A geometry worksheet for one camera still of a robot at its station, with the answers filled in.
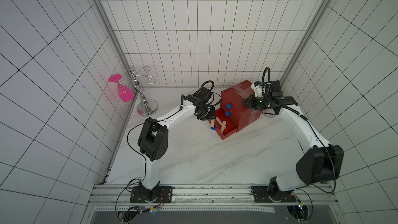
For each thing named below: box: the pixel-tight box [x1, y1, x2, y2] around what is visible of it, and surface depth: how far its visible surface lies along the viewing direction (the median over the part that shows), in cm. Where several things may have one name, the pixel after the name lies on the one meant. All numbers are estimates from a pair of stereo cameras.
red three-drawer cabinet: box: [215, 79, 262, 140], surface depth 91 cm
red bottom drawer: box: [215, 118, 238, 140], surface depth 96 cm
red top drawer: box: [220, 88, 258, 118], surface depth 85 cm
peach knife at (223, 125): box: [220, 120, 227, 134], surface depth 97 cm
